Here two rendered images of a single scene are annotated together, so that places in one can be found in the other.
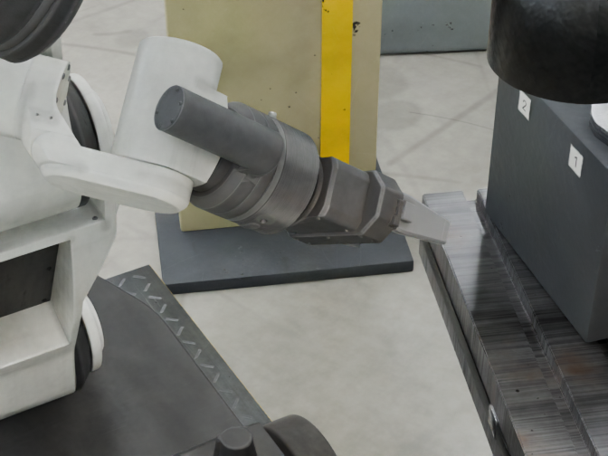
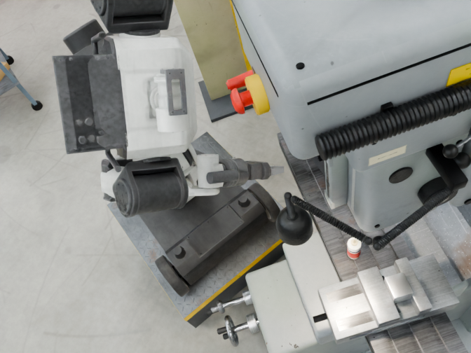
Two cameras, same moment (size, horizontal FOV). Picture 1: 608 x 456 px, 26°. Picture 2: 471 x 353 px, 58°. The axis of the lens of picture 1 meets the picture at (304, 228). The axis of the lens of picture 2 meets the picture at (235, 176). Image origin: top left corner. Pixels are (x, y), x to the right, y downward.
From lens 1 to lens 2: 0.55 m
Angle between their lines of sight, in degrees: 21
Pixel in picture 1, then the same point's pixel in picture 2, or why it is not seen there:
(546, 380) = (316, 188)
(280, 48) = (227, 43)
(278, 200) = (240, 181)
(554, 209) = not seen: hidden behind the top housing
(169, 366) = not seen: hidden behind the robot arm
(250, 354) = (240, 136)
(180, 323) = (219, 149)
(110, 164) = (199, 191)
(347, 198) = (256, 173)
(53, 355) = not seen: hidden behind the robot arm
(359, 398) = (273, 143)
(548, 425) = (318, 204)
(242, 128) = (228, 176)
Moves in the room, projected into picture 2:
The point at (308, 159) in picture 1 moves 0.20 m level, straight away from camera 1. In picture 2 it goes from (245, 169) to (237, 120)
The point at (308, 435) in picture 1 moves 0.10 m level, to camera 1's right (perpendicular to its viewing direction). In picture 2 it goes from (261, 190) to (283, 185)
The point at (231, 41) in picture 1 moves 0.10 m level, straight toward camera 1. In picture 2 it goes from (212, 45) to (214, 56)
